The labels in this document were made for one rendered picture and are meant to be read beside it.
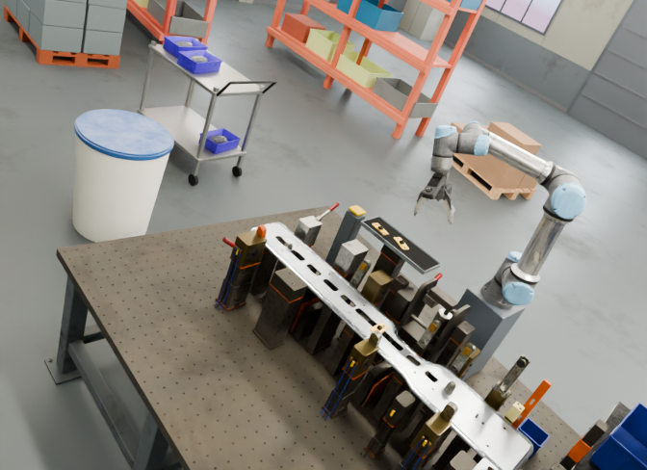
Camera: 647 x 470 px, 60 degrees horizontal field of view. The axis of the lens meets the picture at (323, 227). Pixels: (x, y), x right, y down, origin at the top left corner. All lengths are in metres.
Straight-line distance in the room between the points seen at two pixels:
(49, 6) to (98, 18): 0.46
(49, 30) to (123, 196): 2.79
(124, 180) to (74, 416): 1.35
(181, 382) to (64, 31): 4.47
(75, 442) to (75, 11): 4.23
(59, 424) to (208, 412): 0.96
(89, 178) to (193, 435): 1.97
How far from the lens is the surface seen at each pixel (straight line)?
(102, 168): 3.50
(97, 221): 3.73
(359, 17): 7.56
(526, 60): 13.13
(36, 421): 2.91
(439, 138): 2.10
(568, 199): 2.17
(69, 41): 6.15
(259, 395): 2.21
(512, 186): 6.79
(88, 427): 2.89
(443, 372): 2.21
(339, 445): 2.19
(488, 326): 2.53
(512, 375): 2.18
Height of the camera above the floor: 2.34
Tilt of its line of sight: 30 degrees down
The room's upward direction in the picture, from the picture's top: 22 degrees clockwise
